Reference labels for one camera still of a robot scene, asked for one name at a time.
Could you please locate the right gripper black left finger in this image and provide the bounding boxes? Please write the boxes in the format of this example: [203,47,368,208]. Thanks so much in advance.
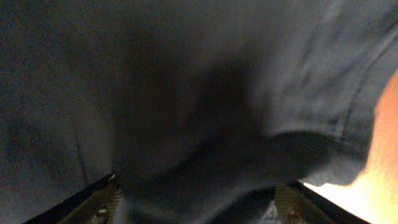
[23,174,122,224]

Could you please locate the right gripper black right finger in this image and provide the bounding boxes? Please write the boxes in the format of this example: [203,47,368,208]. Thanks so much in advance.
[274,182,369,224]

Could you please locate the navy blue shorts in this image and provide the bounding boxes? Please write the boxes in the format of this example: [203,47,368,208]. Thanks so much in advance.
[1,1,397,223]

